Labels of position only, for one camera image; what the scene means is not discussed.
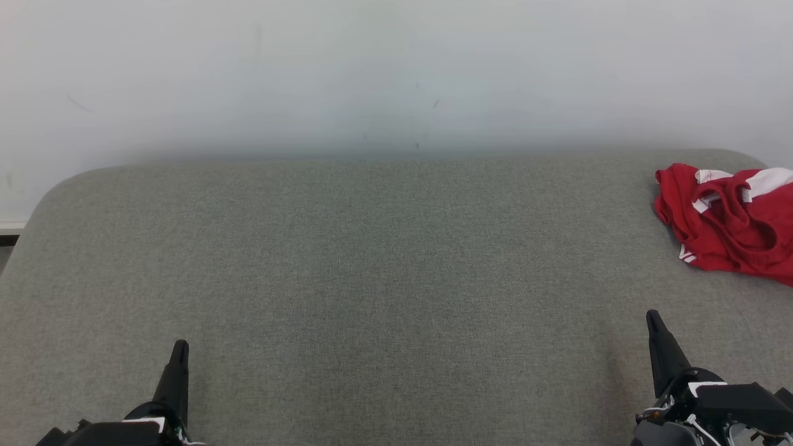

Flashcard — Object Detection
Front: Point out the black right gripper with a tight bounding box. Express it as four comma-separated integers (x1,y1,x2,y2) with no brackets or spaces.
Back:
631,309,793,446

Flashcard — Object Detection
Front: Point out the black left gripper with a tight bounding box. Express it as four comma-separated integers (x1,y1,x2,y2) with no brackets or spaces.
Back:
37,339,206,446

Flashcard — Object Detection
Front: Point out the red basketball jersey number 23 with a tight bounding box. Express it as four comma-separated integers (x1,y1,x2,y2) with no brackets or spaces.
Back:
654,162,793,287

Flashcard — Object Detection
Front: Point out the white red right arm cable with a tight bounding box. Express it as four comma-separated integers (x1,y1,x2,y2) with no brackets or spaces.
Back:
644,403,726,446

